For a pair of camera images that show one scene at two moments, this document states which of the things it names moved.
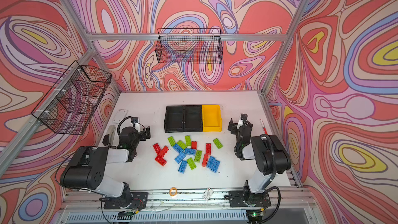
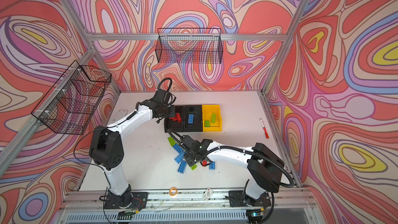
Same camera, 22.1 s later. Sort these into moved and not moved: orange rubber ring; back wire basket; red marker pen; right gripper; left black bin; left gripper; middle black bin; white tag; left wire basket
Moved: left gripper; right gripper
Not moved: back wire basket; white tag; middle black bin; orange rubber ring; left black bin; red marker pen; left wire basket
